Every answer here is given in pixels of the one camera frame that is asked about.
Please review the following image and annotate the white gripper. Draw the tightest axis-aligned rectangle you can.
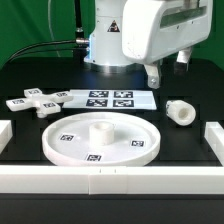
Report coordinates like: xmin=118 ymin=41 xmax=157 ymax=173
xmin=122 ymin=0 xmax=213 ymax=89

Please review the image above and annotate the white round table top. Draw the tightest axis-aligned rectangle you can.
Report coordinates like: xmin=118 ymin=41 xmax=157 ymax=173
xmin=42 ymin=112 xmax=161 ymax=167

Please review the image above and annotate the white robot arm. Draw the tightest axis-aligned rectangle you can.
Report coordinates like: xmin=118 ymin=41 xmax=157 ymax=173
xmin=85 ymin=0 xmax=213 ymax=89

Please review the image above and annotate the white right fence block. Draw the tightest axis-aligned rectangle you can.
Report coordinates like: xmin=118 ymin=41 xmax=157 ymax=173
xmin=204 ymin=122 xmax=224 ymax=167

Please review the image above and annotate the white fence block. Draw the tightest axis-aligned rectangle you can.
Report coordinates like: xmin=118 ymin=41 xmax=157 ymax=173
xmin=204 ymin=122 xmax=224 ymax=167
xmin=0 ymin=120 xmax=13 ymax=154

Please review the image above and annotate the white marker sheet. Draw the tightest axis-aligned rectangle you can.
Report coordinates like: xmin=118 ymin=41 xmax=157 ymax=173
xmin=63 ymin=90 xmax=157 ymax=110

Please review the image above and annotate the black vertical pole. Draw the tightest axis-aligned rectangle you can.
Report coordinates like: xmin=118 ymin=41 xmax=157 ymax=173
xmin=74 ymin=0 xmax=84 ymax=38

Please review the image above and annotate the white cross-shaped table base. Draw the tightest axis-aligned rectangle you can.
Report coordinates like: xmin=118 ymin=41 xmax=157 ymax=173
xmin=6 ymin=88 xmax=73 ymax=118

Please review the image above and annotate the white left fence block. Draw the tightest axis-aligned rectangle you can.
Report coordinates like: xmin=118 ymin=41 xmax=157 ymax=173
xmin=0 ymin=120 xmax=13 ymax=154

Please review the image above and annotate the black cable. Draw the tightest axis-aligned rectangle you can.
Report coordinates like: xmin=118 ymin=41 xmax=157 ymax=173
xmin=6 ymin=38 xmax=90 ymax=64

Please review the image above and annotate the white front fence rail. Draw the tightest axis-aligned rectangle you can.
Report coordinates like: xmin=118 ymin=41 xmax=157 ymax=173
xmin=0 ymin=165 xmax=224 ymax=195

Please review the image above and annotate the thin white cable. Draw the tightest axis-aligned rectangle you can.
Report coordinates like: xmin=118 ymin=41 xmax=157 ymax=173
xmin=47 ymin=0 xmax=62 ymax=58

